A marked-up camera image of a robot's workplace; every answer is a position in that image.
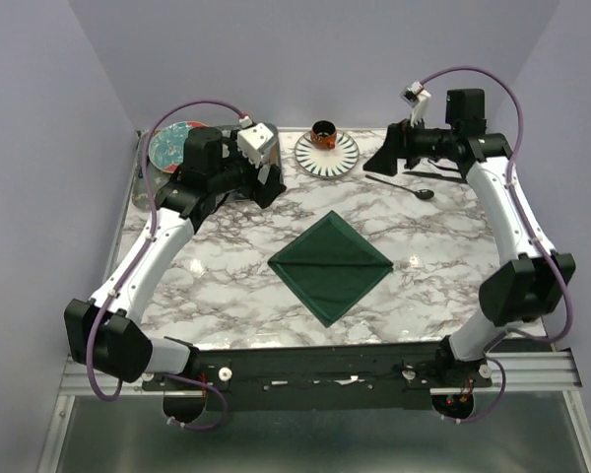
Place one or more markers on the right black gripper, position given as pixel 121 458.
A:
pixel 399 140

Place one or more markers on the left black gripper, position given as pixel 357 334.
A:
pixel 265 194

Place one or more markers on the dark green cloth napkin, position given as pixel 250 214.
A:
pixel 330 267

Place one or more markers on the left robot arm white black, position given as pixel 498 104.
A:
pixel 104 331

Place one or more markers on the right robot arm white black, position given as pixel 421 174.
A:
pixel 532 274

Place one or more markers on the black spoon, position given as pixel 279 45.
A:
pixel 421 194

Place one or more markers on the white striped saucer plate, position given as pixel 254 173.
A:
pixel 327 164

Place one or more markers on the black knife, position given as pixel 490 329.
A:
pixel 436 176

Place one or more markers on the brown glazed cup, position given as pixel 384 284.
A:
pixel 323 135

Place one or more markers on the red and teal plate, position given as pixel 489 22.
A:
pixel 166 147

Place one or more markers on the floral teal serving tray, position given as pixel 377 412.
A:
pixel 156 178

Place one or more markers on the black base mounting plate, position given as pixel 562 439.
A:
pixel 404 375

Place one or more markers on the green handled utensil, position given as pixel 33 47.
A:
pixel 139 167

